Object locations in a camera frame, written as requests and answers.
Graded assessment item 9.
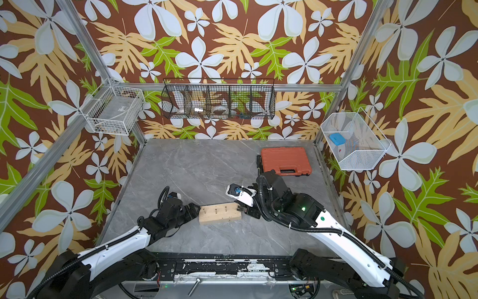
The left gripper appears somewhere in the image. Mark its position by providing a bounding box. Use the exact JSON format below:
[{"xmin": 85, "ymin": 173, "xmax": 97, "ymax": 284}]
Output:
[{"xmin": 168, "ymin": 201, "xmax": 202, "ymax": 230}]

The wooden board with nails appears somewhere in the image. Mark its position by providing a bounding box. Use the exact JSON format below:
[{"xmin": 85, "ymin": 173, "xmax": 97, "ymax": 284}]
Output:
[{"xmin": 199, "ymin": 203, "xmax": 242, "ymax": 225}]

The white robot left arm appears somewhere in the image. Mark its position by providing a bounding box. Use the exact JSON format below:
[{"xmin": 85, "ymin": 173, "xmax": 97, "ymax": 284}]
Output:
[{"xmin": 28, "ymin": 187, "xmax": 200, "ymax": 299}]

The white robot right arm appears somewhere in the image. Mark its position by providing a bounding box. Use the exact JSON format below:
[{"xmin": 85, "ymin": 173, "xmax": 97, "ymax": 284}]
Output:
[{"xmin": 227, "ymin": 171, "xmax": 424, "ymax": 299}]

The red plastic tool case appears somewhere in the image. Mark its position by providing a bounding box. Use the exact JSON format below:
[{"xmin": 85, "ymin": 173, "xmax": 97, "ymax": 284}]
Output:
[{"xmin": 261, "ymin": 147, "xmax": 312, "ymax": 176}]

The metal bolt on base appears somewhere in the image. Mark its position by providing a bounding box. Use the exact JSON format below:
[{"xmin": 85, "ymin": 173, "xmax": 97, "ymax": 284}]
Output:
[{"xmin": 187, "ymin": 278, "xmax": 202, "ymax": 297}]

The blue object in basket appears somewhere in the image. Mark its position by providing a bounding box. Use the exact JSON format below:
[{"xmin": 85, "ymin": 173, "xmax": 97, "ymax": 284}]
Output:
[{"xmin": 329, "ymin": 133, "xmax": 347, "ymax": 146}]

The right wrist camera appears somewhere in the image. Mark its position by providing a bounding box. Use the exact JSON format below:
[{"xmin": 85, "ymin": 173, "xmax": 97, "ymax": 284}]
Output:
[{"xmin": 226, "ymin": 183, "xmax": 256, "ymax": 207}]

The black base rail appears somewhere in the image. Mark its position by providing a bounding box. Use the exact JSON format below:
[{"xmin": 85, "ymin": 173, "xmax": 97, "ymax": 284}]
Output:
[{"xmin": 153, "ymin": 252, "xmax": 303, "ymax": 282}]

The black wire basket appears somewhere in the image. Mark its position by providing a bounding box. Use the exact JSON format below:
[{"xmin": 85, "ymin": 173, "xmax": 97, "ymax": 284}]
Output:
[{"xmin": 159, "ymin": 78, "xmax": 276, "ymax": 120}]

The white wire basket right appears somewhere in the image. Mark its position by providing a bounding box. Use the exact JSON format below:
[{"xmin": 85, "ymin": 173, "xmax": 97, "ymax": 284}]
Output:
[{"xmin": 321, "ymin": 112, "xmax": 392, "ymax": 171}]

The white wire basket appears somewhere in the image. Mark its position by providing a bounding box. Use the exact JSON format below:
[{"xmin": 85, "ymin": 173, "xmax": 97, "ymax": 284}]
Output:
[
  {"xmin": 321, "ymin": 112, "xmax": 392, "ymax": 171},
  {"xmin": 80, "ymin": 79, "xmax": 145, "ymax": 136}
]

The white wire basket left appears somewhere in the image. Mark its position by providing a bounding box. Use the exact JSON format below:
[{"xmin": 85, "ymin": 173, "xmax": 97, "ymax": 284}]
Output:
[{"xmin": 80, "ymin": 79, "xmax": 145, "ymax": 136}]

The aluminium frame post left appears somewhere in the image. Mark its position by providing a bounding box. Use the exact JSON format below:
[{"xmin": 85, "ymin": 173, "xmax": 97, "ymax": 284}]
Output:
[{"xmin": 57, "ymin": 1, "xmax": 146, "ymax": 146}]

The aluminium frame post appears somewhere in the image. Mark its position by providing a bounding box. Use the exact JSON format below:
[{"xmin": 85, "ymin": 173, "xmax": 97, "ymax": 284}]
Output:
[
  {"xmin": 313, "ymin": 0, "xmax": 397, "ymax": 145},
  {"xmin": 57, "ymin": 1, "xmax": 146, "ymax": 146}
]

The aluminium frame post right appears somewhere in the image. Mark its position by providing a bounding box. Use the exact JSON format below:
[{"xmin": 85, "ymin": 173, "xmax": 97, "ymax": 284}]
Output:
[{"xmin": 313, "ymin": 0, "xmax": 397, "ymax": 145}]

